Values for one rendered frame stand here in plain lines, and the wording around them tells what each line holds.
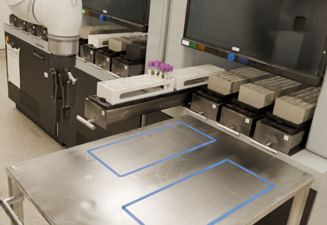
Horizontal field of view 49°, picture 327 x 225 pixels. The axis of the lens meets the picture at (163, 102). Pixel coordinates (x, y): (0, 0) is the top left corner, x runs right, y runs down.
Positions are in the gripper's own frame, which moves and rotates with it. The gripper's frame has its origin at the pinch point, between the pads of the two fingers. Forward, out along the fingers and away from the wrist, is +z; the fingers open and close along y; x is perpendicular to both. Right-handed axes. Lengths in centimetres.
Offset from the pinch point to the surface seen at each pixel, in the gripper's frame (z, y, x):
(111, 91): -6.7, -3.8, -15.7
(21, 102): 63, 164, -54
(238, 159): -3, -53, -22
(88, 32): -8, 81, -60
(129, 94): -1.6, 2.0, -28.6
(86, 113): 4.3, 5.4, -12.4
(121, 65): -1, 39, -52
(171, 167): -2.3, -45.6, -4.4
